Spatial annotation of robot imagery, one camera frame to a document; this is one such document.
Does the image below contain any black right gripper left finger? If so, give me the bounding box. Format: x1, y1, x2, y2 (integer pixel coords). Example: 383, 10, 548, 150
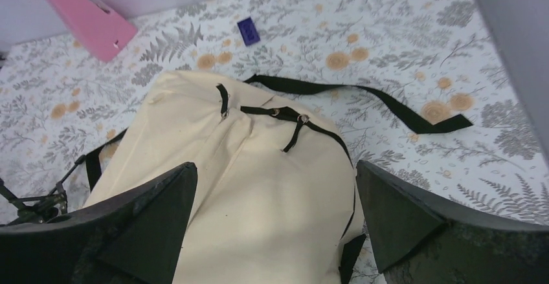
1, 162, 198, 283

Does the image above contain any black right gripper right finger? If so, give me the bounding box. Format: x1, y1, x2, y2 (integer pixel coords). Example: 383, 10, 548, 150
357, 160, 548, 283

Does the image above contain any cream canvas backpack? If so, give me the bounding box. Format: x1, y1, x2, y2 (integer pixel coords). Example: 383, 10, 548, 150
84, 70, 475, 284

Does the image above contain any black folding tripod stand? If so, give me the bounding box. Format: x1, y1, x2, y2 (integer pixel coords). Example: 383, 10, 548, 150
1, 155, 86, 226

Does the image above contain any floral patterned table mat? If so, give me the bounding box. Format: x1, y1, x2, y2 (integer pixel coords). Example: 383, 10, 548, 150
1, 0, 548, 226

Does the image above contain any pink cone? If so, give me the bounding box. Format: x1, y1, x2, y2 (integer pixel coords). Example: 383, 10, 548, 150
47, 0, 137, 62

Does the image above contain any purple eraser block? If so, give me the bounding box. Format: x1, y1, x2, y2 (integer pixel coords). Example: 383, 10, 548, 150
237, 17, 260, 47

